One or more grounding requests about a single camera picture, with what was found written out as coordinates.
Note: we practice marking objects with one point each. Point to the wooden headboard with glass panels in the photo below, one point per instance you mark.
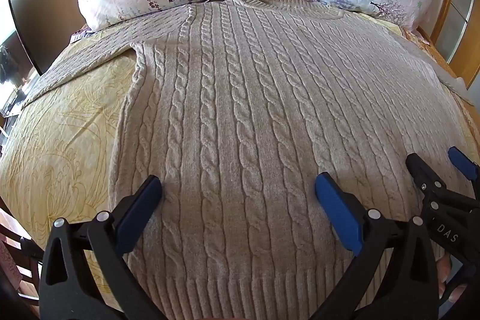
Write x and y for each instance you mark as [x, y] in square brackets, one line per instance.
[450, 27]

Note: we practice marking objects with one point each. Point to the wooden chair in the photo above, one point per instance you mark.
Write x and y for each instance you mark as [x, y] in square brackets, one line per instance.
[9, 230]

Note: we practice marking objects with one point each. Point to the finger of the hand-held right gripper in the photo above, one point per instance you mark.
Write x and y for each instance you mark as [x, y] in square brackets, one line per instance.
[461, 161]
[422, 170]

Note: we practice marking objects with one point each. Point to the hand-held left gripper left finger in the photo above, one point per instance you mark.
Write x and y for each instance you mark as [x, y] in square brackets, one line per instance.
[140, 215]

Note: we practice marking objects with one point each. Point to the yellow orange patterned bedspread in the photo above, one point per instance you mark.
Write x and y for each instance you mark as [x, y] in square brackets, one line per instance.
[63, 117]

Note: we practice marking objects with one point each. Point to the person's right hand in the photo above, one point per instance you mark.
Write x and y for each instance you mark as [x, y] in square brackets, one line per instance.
[444, 271]

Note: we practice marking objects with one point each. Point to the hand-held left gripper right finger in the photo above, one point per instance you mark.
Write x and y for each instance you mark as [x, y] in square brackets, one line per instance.
[339, 215]

